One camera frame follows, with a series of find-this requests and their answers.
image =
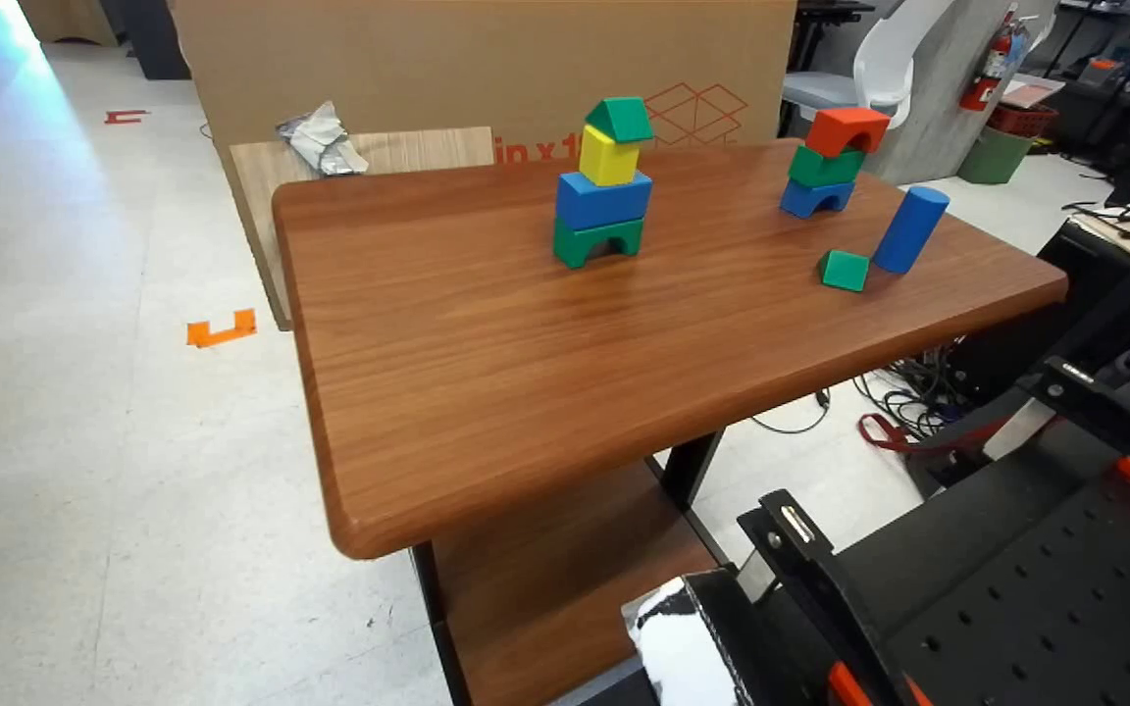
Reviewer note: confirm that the orange arch block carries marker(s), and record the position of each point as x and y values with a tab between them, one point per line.
846	126

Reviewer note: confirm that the blue rectangular block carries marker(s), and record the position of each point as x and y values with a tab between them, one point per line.
596	205

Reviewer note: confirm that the small green cube block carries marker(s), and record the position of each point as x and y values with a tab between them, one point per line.
846	273

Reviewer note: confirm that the large cardboard box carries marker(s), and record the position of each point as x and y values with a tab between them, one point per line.
711	72

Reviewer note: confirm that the red fire extinguisher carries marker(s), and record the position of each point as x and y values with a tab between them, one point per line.
997	58

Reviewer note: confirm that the green arch block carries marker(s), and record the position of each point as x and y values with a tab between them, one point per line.
578	243

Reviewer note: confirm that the green bucket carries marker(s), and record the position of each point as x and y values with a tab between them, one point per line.
996	160

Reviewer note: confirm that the green middle block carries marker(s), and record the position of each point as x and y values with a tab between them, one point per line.
810	171

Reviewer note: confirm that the yellow cube block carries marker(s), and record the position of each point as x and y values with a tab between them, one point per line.
606	162

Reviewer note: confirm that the blue arch block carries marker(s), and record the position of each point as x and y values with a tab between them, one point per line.
814	199

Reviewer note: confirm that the green triangle roof block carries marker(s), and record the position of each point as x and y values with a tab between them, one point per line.
627	120

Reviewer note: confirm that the crumpled white plastic bag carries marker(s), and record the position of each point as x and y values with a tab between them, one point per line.
325	141

